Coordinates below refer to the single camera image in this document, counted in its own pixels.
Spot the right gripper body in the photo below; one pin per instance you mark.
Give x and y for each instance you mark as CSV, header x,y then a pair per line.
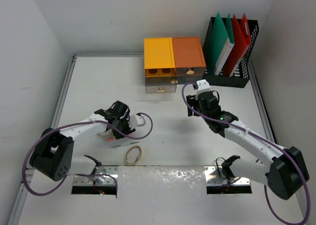
x,y
200,111

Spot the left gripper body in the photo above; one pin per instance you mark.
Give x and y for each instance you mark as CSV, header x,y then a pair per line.
x,y
123,125

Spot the green pen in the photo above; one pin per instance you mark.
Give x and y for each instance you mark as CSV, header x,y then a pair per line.
x,y
125,144

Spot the green clip file folder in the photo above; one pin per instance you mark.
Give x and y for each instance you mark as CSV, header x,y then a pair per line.
x,y
218,44

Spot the red clip file folder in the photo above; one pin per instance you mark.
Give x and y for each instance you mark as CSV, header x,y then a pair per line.
x,y
242,40

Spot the transparent yellow drawer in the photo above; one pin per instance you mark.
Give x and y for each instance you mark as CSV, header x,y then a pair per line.
x,y
160,88

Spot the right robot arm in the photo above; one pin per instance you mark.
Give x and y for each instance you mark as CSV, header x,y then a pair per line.
x,y
282,170

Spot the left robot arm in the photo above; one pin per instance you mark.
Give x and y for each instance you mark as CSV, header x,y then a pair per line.
x,y
53,155

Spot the large clear tape roll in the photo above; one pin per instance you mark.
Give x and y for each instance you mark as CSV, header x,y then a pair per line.
x,y
105,134

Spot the dark bottom drawer box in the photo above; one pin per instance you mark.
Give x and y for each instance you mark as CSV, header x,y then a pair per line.
x,y
182,80

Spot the beige masking tape roll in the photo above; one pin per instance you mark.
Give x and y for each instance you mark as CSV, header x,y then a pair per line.
x,y
133,155

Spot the black mesh file organizer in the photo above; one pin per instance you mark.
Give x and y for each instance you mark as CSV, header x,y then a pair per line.
x,y
240,77

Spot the orange drawer box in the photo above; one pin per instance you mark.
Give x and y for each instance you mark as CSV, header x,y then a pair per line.
x,y
188,56

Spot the yellow drawer box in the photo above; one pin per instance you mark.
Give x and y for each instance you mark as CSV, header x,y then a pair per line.
x,y
159,57

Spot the white front cover board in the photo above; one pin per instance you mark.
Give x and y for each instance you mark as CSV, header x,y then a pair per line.
x,y
158,195

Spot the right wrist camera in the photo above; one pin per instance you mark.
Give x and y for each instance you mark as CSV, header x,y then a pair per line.
x,y
202,86

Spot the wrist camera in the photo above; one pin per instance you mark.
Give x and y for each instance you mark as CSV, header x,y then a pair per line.
x,y
136,120
202,86

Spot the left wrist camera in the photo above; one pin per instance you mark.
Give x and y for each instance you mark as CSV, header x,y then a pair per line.
x,y
136,120

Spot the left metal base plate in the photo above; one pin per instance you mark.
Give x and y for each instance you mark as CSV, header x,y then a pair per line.
x,y
106,177

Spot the metal base plate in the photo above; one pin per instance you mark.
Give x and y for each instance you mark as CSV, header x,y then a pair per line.
x,y
106,177
213,179

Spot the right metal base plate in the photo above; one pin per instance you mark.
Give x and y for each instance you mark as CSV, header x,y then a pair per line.
x,y
213,179

